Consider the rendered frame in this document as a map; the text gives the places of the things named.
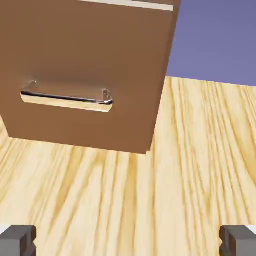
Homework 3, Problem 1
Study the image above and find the brown wooden drawer front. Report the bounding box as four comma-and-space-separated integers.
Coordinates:
0, 0, 177, 155
75, 0, 174, 12

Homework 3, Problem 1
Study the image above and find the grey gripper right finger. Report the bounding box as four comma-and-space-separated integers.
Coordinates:
218, 224, 256, 256

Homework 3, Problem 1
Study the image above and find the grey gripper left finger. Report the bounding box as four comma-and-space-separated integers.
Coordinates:
0, 223, 38, 256

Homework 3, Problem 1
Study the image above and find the shiny metal bar handle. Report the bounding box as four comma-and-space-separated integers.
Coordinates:
19, 79, 114, 113

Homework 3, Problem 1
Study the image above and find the brown wooden cabinet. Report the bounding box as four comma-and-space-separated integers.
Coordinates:
0, 0, 182, 155

